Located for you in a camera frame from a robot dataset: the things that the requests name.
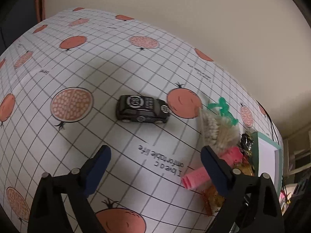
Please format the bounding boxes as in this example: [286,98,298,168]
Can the pink hair roller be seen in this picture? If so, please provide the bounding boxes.
[181,146,243,189]

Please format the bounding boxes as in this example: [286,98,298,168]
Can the yellow snack packet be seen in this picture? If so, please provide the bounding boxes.
[201,157,254,217]

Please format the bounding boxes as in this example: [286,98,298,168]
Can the black robot figurine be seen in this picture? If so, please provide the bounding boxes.
[240,133,253,157]

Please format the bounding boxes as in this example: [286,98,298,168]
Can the cotton swab bag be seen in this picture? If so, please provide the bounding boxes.
[199,108,240,156]

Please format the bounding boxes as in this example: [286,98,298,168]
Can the green plastic toy figure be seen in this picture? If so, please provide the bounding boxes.
[207,97,239,126]

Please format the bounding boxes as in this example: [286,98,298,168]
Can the black toy car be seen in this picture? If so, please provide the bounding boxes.
[115,95,170,124]

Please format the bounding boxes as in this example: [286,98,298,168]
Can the teal shallow box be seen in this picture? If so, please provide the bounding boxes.
[252,131,283,195]

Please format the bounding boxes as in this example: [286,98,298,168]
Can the small cluttered items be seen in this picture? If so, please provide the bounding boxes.
[278,167,311,214]

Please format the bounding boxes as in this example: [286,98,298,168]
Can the pomegranate grid tablecloth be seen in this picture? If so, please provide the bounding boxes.
[1,7,283,232]

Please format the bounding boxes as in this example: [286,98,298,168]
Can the dark wooden furniture edge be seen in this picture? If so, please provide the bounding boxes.
[34,0,45,23]

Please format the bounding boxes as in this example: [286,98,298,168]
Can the black cable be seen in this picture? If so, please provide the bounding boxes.
[257,101,280,143]

